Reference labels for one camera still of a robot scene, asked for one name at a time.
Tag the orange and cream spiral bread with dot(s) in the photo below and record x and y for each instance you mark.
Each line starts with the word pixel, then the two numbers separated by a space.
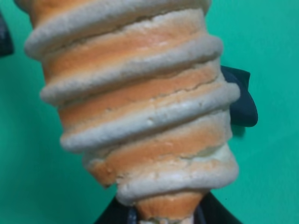
pixel 139 92

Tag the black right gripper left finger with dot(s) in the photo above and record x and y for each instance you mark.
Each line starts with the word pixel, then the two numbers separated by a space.
pixel 6 43

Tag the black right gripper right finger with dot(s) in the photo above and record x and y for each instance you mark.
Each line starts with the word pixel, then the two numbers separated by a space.
pixel 243 112

